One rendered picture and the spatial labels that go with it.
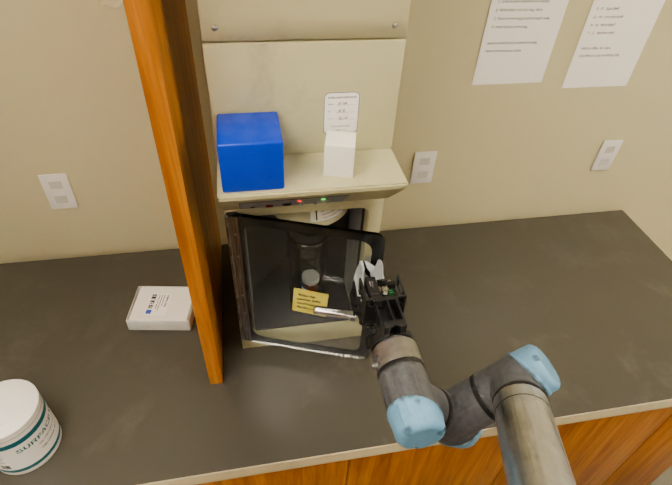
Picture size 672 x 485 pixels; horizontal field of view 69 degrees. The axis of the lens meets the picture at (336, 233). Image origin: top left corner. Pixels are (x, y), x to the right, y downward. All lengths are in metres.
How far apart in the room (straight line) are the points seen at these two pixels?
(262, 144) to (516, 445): 0.53
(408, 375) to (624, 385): 0.80
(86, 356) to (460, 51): 1.22
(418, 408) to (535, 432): 0.15
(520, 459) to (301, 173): 0.53
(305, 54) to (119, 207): 0.88
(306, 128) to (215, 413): 0.68
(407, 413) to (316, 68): 0.54
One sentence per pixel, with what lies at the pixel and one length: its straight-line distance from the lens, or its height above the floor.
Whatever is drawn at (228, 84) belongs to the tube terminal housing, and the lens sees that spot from 0.84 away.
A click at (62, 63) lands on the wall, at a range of 1.35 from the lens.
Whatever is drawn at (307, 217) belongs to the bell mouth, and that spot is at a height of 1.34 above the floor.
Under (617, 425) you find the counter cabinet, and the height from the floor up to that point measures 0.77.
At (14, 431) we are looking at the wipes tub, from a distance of 1.15.
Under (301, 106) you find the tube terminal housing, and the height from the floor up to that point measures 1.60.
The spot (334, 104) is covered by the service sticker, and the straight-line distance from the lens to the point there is 0.87.
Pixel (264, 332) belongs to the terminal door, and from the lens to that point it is 1.20.
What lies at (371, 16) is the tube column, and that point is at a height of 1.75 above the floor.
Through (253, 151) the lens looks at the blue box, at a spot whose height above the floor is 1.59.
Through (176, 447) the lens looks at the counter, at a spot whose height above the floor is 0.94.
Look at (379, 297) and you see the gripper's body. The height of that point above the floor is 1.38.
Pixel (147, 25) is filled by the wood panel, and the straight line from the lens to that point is 0.72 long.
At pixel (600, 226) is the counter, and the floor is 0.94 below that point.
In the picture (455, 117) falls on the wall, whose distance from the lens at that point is 1.49.
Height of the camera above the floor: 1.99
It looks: 41 degrees down
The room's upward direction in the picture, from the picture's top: 3 degrees clockwise
